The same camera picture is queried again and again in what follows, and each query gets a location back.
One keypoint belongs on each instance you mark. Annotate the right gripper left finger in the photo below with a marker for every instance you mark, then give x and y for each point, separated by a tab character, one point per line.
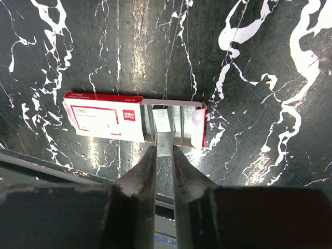
114	215

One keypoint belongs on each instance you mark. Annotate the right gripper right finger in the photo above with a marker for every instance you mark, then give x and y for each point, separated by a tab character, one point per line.
208	215

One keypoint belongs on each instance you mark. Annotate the silver staple strip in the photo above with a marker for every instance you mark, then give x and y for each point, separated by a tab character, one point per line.
165	143

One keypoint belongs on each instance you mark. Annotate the red white staple box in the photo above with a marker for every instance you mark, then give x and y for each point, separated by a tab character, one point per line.
134	118

